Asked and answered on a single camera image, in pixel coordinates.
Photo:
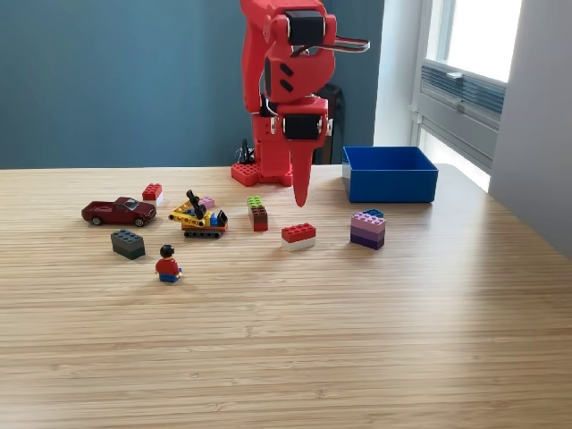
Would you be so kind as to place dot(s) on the grey window vent unit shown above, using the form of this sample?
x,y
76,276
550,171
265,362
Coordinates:
x,y
473,89

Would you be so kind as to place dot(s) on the blue brick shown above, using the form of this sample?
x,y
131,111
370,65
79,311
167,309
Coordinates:
x,y
374,212

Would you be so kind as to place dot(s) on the pink purple brick stack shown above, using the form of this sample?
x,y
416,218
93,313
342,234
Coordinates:
x,y
367,230

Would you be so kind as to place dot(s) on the grey brick stack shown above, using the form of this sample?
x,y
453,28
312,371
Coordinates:
x,y
129,246

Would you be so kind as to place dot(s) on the white window frame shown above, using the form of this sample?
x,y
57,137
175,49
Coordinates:
x,y
440,27

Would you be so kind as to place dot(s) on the green brown red brick stack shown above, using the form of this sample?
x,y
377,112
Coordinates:
x,y
258,216

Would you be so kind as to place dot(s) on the dark red toy pickup car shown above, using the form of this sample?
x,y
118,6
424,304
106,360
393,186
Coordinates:
x,y
118,213

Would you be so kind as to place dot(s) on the toy figure red shirt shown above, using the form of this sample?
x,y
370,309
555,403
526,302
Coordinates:
x,y
167,267

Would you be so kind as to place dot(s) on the small red white brick stack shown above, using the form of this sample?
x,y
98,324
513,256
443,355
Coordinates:
x,y
152,192

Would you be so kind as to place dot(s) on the yellow toy digger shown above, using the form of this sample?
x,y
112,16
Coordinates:
x,y
203,223

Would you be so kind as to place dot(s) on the blue plastic bin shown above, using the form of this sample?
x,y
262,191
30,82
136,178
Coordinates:
x,y
393,185

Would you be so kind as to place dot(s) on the long red white brick stack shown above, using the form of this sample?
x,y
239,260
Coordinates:
x,y
298,234

